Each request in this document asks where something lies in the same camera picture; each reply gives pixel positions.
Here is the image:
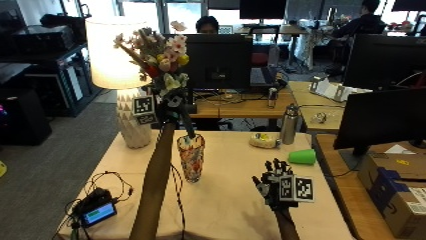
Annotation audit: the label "red office chair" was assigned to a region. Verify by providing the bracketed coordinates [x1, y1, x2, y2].
[247, 25, 283, 68]

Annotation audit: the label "silver drink can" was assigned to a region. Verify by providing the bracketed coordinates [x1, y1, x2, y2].
[267, 87, 280, 109]

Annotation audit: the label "colourful glass vase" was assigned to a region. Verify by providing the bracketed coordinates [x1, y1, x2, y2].
[176, 133, 207, 184]

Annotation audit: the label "black monitor on stand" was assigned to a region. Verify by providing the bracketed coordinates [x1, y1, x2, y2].
[333, 87, 426, 171]

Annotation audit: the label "left glove white marker cube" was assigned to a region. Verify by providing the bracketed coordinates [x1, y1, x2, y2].
[132, 95, 160, 126]

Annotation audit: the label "black glove cable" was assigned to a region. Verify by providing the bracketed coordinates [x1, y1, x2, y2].
[170, 163, 188, 240]

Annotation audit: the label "black equipment case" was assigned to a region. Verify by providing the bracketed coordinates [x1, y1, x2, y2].
[10, 24, 78, 56]

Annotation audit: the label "right glove white marker cube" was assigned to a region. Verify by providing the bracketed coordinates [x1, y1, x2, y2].
[279, 174, 317, 204]

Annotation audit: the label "artificial flower bouquet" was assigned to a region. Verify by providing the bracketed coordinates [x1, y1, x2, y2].
[112, 20, 198, 140]

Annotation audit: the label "person's right hand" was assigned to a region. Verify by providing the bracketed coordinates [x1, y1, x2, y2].
[251, 158, 300, 211]

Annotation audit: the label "glove white marker cube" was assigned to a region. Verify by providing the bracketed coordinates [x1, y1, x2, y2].
[279, 174, 317, 204]
[132, 95, 160, 126]

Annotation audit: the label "black shelf cabinet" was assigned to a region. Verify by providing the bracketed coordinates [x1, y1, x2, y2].
[0, 42, 104, 118]

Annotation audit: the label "white plastic holder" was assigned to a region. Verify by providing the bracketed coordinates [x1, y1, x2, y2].
[308, 76, 373, 103]

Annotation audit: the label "steel water bottle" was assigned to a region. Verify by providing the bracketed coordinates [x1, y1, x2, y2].
[280, 103, 301, 146]

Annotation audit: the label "person's left hand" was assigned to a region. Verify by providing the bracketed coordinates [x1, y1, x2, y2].
[152, 87, 194, 132]

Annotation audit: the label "wooden desk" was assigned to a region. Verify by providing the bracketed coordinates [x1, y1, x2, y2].
[190, 89, 299, 120]

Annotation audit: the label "black device with blue screen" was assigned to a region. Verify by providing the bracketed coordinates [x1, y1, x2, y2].
[72, 187, 120, 230]

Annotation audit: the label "large black monitor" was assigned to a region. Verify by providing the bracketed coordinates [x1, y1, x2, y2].
[343, 32, 426, 92]

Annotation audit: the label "white table lamp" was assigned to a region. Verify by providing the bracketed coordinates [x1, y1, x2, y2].
[84, 16, 154, 150]

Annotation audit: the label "black background monitor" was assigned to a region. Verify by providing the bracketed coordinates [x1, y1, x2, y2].
[239, 0, 289, 20]

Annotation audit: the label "cardboard box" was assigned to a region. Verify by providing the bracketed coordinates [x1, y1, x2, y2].
[356, 151, 426, 240]

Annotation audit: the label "green plastic cup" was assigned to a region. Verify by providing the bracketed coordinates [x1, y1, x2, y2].
[287, 148, 319, 166]

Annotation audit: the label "small silver object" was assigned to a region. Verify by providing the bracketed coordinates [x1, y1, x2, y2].
[312, 112, 331, 125]

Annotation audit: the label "black monitor seen from behind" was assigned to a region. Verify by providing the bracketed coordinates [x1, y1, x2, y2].
[163, 32, 255, 91]

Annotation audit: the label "cream tablecloth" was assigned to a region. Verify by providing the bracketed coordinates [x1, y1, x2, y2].
[57, 129, 357, 240]

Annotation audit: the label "black box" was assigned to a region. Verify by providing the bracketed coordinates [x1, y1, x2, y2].
[0, 87, 54, 147]

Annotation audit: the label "black device cables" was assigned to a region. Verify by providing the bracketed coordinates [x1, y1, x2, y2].
[53, 170, 136, 240]

